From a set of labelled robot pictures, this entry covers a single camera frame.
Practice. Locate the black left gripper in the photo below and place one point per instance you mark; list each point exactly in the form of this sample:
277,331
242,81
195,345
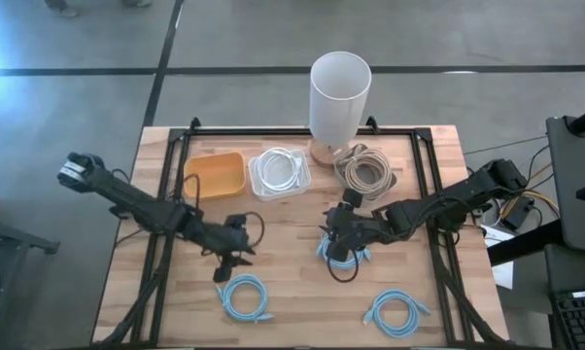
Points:
224,238

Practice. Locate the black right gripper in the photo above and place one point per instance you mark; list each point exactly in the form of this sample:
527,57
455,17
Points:
351,223

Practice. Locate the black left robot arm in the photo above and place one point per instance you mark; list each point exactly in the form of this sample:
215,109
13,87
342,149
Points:
127,194

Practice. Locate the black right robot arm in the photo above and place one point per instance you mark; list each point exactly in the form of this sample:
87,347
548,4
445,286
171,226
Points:
443,199

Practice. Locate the white plastic bin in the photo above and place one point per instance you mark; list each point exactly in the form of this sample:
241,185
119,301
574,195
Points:
279,196

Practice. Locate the round wooden lamp base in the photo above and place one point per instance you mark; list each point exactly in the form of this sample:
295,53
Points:
321,156

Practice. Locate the orange plastic bin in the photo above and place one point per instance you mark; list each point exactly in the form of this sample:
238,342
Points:
219,175

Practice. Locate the white cylindrical lamp shade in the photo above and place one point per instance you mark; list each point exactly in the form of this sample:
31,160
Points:
340,97

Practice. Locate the white paper sheet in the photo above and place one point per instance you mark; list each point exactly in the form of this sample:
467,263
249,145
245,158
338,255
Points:
504,277

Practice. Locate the black power box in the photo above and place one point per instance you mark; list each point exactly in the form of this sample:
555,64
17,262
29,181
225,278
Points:
518,216

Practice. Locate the black crossbar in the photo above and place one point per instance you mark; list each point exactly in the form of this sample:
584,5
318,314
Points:
526,245

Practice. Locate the black floor stand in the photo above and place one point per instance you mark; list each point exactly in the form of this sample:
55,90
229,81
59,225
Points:
15,238

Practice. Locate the black equipment cart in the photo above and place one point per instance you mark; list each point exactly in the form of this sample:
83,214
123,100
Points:
574,194

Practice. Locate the black keyboard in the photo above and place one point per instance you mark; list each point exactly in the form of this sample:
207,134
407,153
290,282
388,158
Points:
579,321

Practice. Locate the person's shoe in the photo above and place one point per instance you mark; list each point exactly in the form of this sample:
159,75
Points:
137,2

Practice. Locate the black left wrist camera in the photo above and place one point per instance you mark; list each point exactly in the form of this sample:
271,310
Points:
235,221

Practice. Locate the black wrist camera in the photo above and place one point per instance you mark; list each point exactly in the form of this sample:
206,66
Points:
235,221
353,197

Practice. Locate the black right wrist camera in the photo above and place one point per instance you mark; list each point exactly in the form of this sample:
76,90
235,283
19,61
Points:
353,197

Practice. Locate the black aluminium table frame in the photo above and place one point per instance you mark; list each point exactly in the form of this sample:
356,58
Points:
273,131

